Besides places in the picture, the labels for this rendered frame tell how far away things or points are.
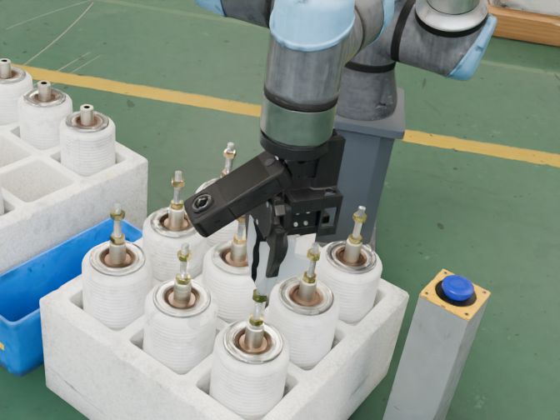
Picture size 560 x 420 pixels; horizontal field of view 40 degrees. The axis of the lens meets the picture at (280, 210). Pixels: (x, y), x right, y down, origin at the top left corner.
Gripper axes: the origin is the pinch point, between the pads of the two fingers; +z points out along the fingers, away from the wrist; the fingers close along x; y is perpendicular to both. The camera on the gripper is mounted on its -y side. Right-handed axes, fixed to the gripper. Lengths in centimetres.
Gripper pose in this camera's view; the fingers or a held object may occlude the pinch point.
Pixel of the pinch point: (256, 283)
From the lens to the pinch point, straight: 89.6
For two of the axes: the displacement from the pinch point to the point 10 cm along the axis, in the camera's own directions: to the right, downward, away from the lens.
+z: -1.2, 8.2, 5.7
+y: 9.2, -1.2, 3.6
